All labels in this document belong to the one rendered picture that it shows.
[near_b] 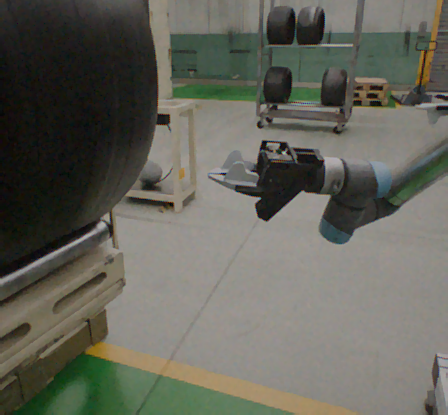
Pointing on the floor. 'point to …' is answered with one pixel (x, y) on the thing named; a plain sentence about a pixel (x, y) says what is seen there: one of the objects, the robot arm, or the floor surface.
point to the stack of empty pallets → (371, 92)
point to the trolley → (280, 89)
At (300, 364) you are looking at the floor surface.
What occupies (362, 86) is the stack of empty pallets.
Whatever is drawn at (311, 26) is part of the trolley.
